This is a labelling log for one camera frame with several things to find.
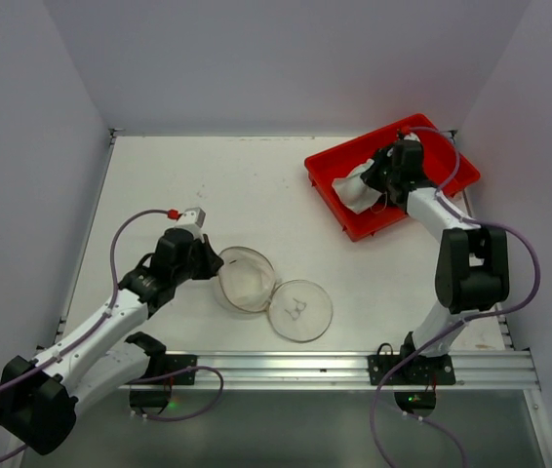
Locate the pale green bra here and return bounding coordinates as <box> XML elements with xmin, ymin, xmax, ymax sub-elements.
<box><xmin>332</xmin><ymin>159</ymin><xmax>385</xmax><ymax>215</ymax></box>

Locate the white mesh laundry bag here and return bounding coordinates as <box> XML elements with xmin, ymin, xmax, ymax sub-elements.
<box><xmin>214</xmin><ymin>246</ymin><xmax>334</xmax><ymax>343</ymax></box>

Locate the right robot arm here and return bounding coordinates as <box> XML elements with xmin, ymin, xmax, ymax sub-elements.
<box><xmin>361</xmin><ymin>137</ymin><xmax>509</xmax><ymax>359</ymax></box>

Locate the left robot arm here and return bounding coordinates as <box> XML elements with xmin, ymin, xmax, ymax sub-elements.
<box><xmin>0</xmin><ymin>228</ymin><xmax>223</xmax><ymax>455</ymax></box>

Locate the red plastic tray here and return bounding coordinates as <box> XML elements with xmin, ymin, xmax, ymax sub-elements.
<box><xmin>304</xmin><ymin>113</ymin><xmax>455</xmax><ymax>242</ymax></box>

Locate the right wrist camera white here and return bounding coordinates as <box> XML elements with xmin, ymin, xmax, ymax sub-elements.
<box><xmin>394</xmin><ymin>126</ymin><xmax>422</xmax><ymax>147</ymax></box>

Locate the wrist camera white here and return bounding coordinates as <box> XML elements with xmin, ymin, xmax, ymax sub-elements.
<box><xmin>167</xmin><ymin>207</ymin><xmax>206</xmax><ymax>240</ymax></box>
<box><xmin>394</xmin><ymin>126</ymin><xmax>422</xmax><ymax>147</ymax></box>

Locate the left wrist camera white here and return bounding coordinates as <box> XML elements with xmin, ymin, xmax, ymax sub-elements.
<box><xmin>167</xmin><ymin>207</ymin><xmax>206</xmax><ymax>240</ymax></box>

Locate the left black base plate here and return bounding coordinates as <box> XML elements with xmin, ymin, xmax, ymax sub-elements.
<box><xmin>142</xmin><ymin>335</ymin><xmax>197</xmax><ymax>386</ymax></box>

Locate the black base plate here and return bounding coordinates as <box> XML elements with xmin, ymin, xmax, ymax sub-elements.
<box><xmin>367</xmin><ymin>344</ymin><xmax>456</xmax><ymax>386</ymax></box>
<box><xmin>142</xmin><ymin>335</ymin><xmax>197</xmax><ymax>386</ymax></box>

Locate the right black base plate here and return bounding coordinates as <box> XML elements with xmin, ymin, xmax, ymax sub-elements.
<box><xmin>367</xmin><ymin>344</ymin><xmax>456</xmax><ymax>386</ymax></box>

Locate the aluminium mounting rail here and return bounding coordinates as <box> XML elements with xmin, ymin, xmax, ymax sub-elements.
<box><xmin>36</xmin><ymin>346</ymin><xmax>540</xmax><ymax>391</ymax></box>

